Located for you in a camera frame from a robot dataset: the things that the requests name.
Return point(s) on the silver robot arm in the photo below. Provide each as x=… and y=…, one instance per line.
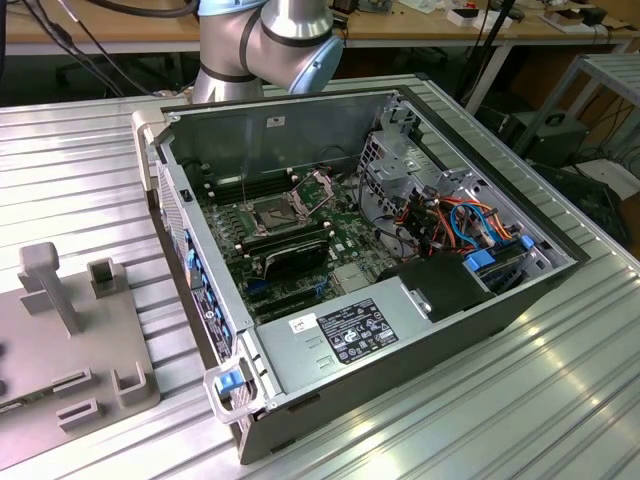
x=280, y=45

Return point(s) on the CPU socket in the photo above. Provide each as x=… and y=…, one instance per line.
x=272, y=215

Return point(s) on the black RAM stick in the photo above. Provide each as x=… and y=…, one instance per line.
x=300, y=241
x=300, y=231

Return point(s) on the black graphics card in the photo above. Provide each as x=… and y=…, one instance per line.
x=295, y=260

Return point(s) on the green motherboard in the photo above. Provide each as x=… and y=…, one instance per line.
x=360, y=235

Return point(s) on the silver chipset heatsink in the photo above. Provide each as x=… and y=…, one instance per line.
x=350, y=279

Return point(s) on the black expansion slot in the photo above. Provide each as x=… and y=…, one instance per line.
x=280, y=299
x=290, y=309

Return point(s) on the black RAM slot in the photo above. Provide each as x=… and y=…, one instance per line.
x=250, y=191
x=250, y=177

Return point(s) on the silver metal drive cage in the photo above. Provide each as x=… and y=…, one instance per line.
x=395, y=167

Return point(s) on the silver power supply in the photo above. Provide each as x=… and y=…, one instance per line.
x=295, y=360

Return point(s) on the grey open PC case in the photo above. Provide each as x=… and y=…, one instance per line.
x=400, y=385

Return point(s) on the blue case latch tab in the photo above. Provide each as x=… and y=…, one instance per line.
x=227, y=384

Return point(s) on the small blue clip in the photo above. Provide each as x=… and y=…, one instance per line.
x=525, y=241

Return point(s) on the grey plastic parts rack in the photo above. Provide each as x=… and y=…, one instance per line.
x=100, y=340

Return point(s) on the white box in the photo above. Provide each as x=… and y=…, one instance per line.
x=462, y=17

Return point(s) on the dark flat panel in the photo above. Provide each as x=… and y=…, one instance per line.
x=595, y=205

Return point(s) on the wooden desk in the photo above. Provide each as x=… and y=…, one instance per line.
x=525, y=25

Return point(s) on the brown cardboard box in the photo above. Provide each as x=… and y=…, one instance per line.
x=562, y=20

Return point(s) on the green RAM stick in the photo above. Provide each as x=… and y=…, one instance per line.
x=20, y=404

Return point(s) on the grey metal shelf frame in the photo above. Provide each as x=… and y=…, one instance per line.
x=617, y=72

